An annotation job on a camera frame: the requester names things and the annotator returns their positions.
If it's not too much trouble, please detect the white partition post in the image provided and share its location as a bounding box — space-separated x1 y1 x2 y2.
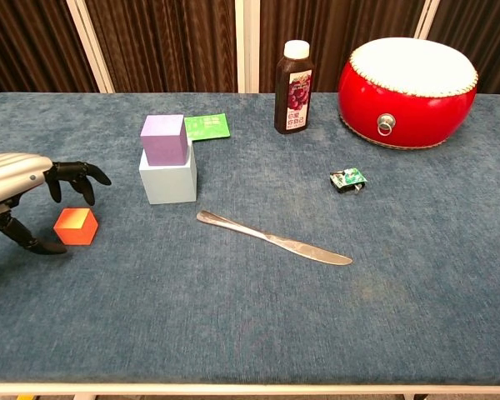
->
65 0 116 94
412 0 442 41
234 0 262 94

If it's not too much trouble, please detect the dark brown curtain panel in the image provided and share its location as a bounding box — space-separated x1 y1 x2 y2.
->
257 0 427 94
0 0 99 100
427 0 500 98
85 0 239 94

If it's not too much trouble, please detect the red drum white skin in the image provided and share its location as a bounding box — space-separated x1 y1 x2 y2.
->
337 37 479 149

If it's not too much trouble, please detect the purple wooden cube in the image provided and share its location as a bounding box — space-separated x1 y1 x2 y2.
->
140 113 190 167

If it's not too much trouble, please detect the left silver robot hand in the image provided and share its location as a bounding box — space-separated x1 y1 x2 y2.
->
0 152 113 255

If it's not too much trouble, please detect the blue felt table cloth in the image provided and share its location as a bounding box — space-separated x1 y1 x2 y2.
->
0 92 500 387

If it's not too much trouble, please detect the small orange cube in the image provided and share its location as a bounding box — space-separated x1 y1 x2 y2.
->
52 207 99 247

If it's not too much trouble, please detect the large light blue cube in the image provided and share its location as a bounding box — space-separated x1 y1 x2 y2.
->
138 140 198 206

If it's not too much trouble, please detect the small green electronic module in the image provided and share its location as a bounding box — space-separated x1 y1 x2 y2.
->
329 167 368 196

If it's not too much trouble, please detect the steel table knife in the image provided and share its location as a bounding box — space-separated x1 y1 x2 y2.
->
196 210 354 267

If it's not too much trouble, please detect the flat green circuit board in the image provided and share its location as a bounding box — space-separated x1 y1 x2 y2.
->
183 112 232 143

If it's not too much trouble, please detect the dark juice bottle white cap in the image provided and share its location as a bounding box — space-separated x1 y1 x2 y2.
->
273 40 316 135

